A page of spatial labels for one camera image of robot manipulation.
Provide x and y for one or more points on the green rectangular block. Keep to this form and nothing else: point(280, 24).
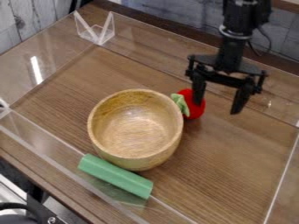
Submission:
point(117, 176)

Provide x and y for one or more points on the black metal mount bracket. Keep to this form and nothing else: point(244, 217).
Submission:
point(41, 212)

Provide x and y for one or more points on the red plush fruit green leaf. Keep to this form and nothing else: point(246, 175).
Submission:
point(191, 110)

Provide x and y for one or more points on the clear acrylic tray enclosure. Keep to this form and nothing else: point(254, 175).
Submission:
point(226, 169)

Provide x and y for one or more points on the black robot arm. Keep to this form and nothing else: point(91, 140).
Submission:
point(245, 16)

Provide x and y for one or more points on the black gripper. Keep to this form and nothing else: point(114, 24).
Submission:
point(226, 69)

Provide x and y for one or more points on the wooden bowl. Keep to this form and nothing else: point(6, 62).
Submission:
point(135, 128)

